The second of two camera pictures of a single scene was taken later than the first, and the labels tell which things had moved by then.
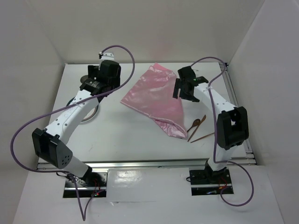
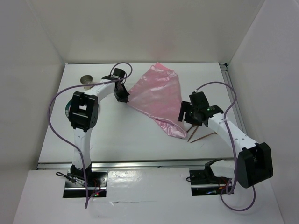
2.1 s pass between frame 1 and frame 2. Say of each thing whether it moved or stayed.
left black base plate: stayed
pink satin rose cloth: stayed
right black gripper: moved
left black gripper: moved
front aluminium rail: stayed
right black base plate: stayed
